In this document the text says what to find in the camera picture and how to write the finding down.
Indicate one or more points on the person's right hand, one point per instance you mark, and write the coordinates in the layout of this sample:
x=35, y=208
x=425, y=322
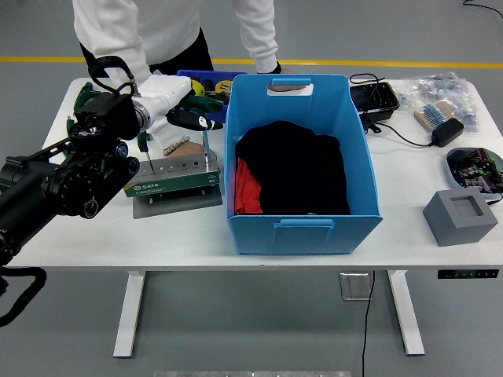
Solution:
x=190, y=150

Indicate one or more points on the black cloth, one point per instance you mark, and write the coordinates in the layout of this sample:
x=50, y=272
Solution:
x=298, y=169

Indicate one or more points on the yellow tape measure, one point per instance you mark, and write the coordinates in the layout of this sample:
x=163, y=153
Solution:
x=224, y=85

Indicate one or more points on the large blue plastic box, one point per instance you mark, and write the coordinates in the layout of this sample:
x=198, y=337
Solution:
x=306, y=235

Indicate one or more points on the resistor tape strip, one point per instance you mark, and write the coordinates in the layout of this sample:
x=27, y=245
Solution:
x=430, y=116

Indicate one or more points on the person's right forearm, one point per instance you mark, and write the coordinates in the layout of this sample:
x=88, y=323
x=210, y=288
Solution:
x=169, y=135

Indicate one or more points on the black plastic tray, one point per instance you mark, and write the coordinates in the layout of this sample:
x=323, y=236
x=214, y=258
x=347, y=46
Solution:
x=373, y=98

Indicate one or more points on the black power adapter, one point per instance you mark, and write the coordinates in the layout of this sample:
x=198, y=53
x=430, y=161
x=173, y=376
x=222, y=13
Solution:
x=448, y=131

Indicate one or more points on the light blue plate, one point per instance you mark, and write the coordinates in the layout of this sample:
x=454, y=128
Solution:
x=449, y=170

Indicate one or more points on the person's left forearm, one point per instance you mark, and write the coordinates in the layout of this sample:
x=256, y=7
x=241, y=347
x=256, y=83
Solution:
x=263, y=51

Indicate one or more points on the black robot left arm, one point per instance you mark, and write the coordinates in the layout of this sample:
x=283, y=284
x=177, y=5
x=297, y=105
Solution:
x=59, y=184

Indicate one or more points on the clear bags of components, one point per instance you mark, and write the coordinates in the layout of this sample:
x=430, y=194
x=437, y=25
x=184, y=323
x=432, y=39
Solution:
x=436, y=88

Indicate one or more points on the black table control panel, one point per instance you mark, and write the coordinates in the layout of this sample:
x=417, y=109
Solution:
x=467, y=274

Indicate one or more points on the red cloth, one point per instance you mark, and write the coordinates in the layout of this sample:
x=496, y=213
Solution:
x=247, y=188

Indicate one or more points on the grey foam block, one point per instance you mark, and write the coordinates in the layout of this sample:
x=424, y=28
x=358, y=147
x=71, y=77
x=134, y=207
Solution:
x=452, y=228

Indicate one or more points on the black wristband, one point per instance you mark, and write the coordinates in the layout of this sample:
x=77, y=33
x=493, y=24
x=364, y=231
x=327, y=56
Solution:
x=275, y=70

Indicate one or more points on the white table leg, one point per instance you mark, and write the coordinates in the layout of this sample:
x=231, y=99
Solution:
x=406, y=314
x=129, y=314

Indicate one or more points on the green grey hex key stand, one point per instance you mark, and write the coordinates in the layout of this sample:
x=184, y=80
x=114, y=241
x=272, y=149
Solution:
x=173, y=188

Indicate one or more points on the dark round small part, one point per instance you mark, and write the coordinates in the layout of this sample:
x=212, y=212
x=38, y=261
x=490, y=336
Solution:
x=208, y=83

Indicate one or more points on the silver floor socket plate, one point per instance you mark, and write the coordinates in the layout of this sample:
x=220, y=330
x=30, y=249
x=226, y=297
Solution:
x=353, y=286

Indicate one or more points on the person's left hand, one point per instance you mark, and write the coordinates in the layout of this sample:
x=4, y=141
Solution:
x=287, y=88

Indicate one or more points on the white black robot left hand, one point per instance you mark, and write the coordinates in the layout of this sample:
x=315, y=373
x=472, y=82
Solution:
x=165, y=92

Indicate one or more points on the pile of electronic parts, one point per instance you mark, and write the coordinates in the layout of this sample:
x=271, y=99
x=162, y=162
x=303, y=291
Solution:
x=475, y=169

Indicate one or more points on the small dark blue bin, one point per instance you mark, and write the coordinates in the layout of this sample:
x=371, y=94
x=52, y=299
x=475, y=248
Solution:
x=208, y=73

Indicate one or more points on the yellow ball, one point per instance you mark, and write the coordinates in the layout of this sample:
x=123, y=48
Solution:
x=198, y=88

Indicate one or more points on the person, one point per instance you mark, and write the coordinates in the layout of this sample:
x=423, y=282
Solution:
x=173, y=23

